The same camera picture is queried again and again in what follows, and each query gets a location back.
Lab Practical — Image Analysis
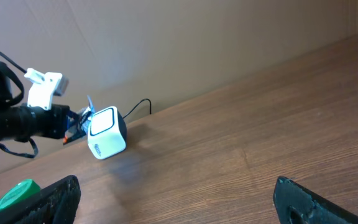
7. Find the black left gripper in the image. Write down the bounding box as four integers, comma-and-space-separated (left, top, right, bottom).
32, 105, 70, 139

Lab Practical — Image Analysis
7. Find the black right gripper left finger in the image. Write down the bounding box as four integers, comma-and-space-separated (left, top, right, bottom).
0, 175, 81, 224

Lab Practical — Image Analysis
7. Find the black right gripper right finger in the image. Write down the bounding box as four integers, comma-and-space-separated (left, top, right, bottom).
273, 176, 358, 224

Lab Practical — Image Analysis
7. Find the green lid jar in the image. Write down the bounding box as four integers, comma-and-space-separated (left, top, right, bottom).
0, 179, 41, 211

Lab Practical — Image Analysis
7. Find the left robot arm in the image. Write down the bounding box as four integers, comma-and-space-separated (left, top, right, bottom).
0, 62, 75, 159

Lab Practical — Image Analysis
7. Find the white barcode scanner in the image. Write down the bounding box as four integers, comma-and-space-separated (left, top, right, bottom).
87, 106, 127, 160

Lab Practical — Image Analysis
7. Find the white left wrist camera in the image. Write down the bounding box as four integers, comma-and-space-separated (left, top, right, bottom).
24, 68, 69, 111

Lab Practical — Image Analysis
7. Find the black scanner cable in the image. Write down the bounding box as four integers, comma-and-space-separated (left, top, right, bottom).
122, 98, 153, 119

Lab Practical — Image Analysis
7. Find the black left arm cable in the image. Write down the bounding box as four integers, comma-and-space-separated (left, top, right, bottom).
0, 42, 28, 75

